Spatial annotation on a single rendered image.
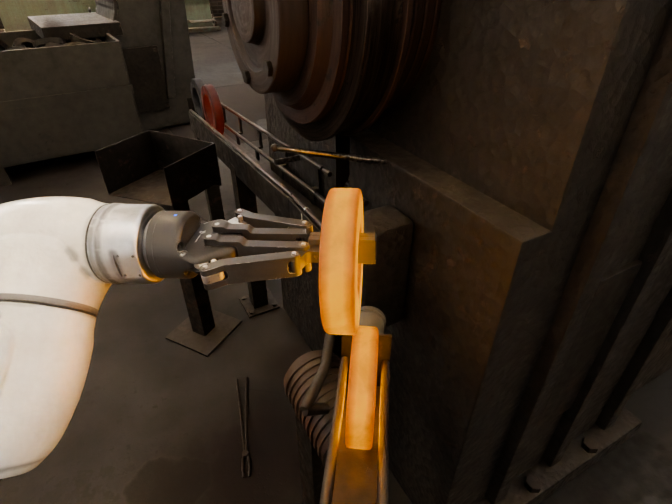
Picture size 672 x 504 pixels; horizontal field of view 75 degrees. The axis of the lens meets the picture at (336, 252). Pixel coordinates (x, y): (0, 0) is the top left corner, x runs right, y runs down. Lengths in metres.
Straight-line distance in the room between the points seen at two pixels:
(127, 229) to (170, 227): 0.04
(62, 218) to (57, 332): 0.12
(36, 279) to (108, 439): 1.06
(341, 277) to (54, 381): 0.30
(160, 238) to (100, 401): 1.21
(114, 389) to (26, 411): 1.16
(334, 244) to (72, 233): 0.28
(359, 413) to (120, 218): 0.34
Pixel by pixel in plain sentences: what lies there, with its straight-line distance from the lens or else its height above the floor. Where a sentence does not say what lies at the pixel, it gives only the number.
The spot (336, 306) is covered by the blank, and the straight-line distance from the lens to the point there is 0.41.
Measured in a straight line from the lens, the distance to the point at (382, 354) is 0.67.
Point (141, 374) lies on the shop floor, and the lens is 1.67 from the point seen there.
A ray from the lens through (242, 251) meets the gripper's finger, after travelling 0.46.
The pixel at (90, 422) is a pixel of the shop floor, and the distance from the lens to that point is 1.61.
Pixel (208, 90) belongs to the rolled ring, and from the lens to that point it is 1.73.
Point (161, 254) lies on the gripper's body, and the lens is 0.48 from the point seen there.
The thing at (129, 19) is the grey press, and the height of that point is 0.80.
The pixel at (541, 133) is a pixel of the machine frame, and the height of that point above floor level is 0.99.
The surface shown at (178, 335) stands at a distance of 1.75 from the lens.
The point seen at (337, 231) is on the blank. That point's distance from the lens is 0.40.
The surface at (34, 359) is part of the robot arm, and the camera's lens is 0.51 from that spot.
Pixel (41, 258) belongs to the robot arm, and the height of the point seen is 0.93.
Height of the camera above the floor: 1.18
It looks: 35 degrees down
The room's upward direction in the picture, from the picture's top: straight up
